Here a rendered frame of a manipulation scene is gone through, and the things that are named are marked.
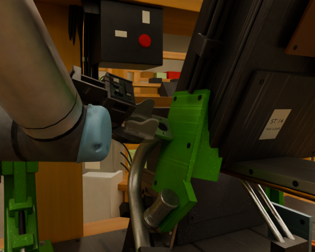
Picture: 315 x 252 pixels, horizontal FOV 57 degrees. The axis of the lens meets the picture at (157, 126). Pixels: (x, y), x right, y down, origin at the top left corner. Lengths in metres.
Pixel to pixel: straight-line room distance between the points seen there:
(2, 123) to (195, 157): 0.31
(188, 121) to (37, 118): 0.31
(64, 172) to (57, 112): 0.52
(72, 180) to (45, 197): 0.08
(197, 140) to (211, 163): 0.06
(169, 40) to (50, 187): 11.37
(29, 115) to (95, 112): 0.09
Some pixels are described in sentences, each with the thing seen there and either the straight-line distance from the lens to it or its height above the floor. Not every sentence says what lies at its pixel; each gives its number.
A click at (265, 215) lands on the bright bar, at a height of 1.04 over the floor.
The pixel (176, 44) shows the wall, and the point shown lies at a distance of 12.16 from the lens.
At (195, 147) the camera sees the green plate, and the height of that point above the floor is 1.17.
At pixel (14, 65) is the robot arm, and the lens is 0.26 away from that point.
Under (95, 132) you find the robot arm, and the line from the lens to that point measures 0.35.
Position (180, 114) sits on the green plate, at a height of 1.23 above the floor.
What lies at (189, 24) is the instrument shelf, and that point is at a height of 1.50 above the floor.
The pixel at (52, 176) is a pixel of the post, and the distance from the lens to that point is 0.82.
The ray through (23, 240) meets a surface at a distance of 0.64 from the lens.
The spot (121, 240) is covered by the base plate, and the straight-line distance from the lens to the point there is 0.81.
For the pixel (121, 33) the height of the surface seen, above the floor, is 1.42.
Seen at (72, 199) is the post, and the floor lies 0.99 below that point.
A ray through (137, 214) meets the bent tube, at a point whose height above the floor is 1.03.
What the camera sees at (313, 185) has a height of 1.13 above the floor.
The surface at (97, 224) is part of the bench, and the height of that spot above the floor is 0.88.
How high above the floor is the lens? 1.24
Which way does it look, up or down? 4 degrees down
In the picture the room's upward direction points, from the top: straight up
